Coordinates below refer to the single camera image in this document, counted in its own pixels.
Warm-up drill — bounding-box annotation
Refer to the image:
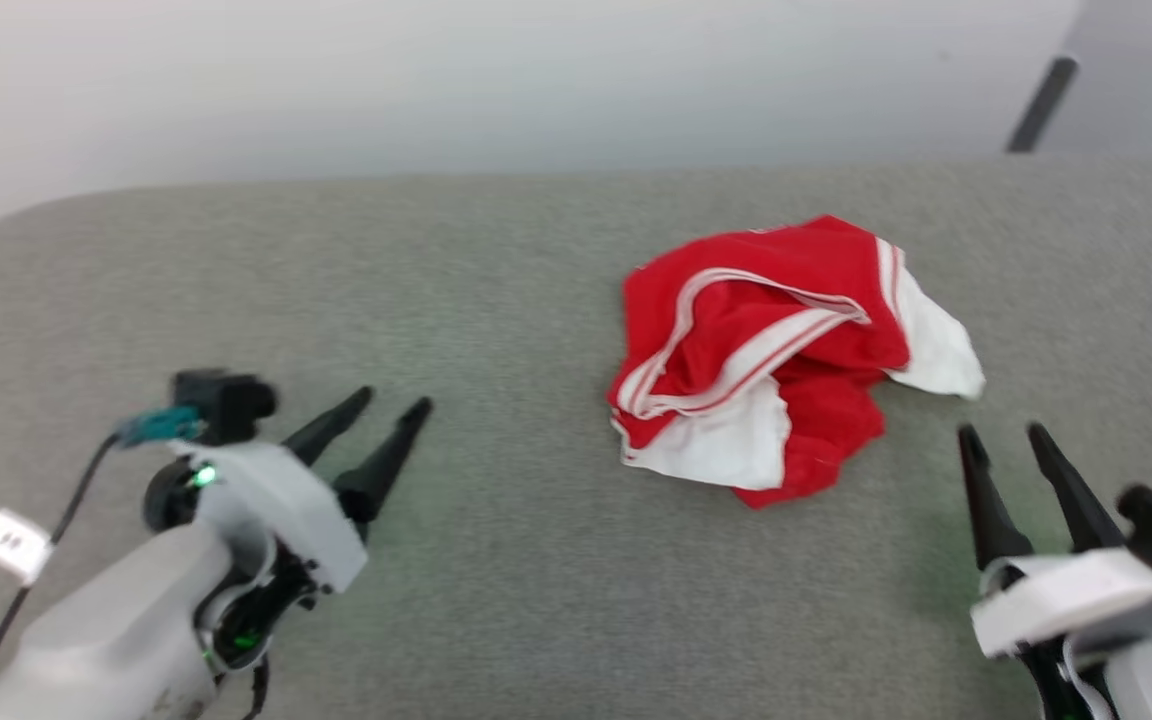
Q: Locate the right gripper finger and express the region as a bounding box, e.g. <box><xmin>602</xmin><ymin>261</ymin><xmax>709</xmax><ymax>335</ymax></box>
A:
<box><xmin>958</xmin><ymin>425</ymin><xmax>1035</xmax><ymax>571</ymax></box>
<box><xmin>1028</xmin><ymin>423</ymin><xmax>1125</xmax><ymax>553</ymax></box>

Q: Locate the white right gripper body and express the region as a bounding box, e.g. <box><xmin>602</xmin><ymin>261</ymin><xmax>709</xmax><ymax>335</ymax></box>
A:
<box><xmin>971</xmin><ymin>547</ymin><xmax>1152</xmax><ymax>661</ymax></box>

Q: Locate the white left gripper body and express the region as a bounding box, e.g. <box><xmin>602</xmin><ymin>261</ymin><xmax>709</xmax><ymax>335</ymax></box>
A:
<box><xmin>168</xmin><ymin>440</ymin><xmax>369</xmax><ymax>593</ymax></box>

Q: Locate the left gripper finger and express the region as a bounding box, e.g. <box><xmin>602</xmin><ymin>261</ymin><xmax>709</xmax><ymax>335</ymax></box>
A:
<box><xmin>334</xmin><ymin>397</ymin><xmax>434</xmax><ymax>541</ymax></box>
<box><xmin>281</xmin><ymin>386</ymin><xmax>375</xmax><ymax>468</ymax></box>

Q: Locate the red and white basketball jersey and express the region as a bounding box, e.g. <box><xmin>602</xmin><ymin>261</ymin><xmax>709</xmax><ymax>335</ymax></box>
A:
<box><xmin>608</xmin><ymin>214</ymin><xmax>987</xmax><ymax>509</ymax></box>

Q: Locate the dark metal pole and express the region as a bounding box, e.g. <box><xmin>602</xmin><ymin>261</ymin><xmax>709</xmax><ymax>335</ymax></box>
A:
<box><xmin>1006</xmin><ymin>55</ymin><xmax>1079</xmax><ymax>153</ymax></box>

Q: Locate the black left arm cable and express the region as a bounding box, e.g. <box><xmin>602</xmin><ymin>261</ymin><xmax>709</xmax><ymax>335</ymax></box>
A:
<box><xmin>0</xmin><ymin>405</ymin><xmax>205</xmax><ymax>698</ymax></box>

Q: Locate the white left cable tag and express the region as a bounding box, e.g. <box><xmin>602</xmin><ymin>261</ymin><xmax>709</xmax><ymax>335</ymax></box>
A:
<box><xmin>0</xmin><ymin>508</ymin><xmax>54</xmax><ymax>586</ymax></box>

